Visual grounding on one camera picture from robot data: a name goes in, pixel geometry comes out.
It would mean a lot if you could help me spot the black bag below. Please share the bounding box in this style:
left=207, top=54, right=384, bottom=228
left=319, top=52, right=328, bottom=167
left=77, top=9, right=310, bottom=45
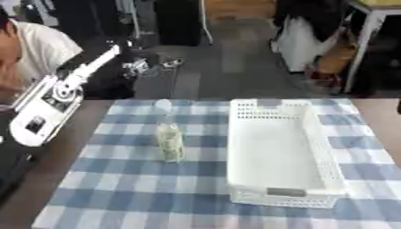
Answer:
left=81, top=67, right=138, bottom=100

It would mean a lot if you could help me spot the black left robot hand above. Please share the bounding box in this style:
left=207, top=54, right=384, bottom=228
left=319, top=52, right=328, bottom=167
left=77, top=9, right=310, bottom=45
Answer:
left=111, top=39, right=187, bottom=80

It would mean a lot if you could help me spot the clear plastic bottle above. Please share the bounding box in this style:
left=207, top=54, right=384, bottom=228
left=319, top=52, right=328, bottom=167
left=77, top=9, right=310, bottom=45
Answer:
left=153, top=98, right=188, bottom=164

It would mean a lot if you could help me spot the person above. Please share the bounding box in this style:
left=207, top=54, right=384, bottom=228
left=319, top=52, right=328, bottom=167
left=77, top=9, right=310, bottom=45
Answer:
left=0, top=5, right=85, bottom=101
left=269, top=0, right=363, bottom=88

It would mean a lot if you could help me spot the black cabinet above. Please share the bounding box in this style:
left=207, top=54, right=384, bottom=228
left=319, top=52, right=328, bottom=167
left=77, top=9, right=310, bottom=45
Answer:
left=151, top=0, right=206, bottom=47

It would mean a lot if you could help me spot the white perforated plastic basket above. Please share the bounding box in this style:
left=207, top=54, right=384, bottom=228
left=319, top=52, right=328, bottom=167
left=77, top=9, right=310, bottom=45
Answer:
left=224, top=98, right=350, bottom=209

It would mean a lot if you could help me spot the white-legged table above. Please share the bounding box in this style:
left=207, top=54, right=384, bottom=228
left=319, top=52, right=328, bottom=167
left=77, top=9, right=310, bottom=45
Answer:
left=341, top=0, right=401, bottom=95

